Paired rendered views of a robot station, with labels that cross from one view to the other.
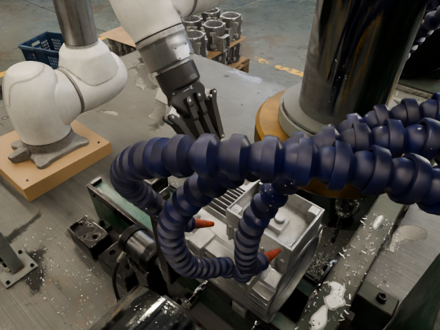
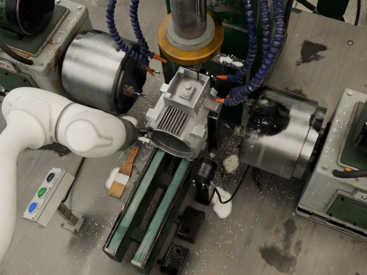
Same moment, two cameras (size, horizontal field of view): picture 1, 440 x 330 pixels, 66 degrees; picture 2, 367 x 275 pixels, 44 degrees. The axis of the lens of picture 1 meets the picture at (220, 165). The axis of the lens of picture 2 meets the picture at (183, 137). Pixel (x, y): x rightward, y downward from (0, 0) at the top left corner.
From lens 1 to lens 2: 111 cm
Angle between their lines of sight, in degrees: 57
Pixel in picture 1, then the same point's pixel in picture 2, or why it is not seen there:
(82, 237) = (181, 260)
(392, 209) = not seen: hidden behind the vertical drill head
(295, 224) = (186, 82)
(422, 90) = (60, 17)
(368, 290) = not seen: hidden behind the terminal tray
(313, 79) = (200, 25)
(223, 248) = (200, 120)
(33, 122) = not seen: outside the picture
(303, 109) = (199, 36)
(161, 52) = (129, 126)
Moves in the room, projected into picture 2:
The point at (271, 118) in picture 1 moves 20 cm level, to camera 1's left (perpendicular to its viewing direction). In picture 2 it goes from (195, 53) to (218, 117)
